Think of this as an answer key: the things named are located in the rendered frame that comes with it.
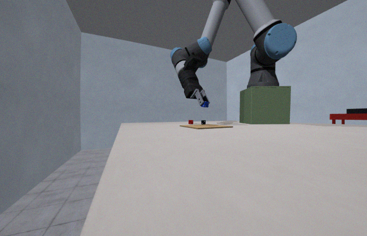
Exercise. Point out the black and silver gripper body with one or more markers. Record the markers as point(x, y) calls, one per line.
point(186, 73)

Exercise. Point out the tan square mat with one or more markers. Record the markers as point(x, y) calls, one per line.
point(205, 126)

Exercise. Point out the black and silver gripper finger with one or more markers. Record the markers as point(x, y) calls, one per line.
point(204, 96)
point(198, 96)

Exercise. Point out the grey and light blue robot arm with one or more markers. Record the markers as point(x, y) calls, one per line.
point(275, 40)

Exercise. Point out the blue die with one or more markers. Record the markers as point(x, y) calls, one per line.
point(206, 104)

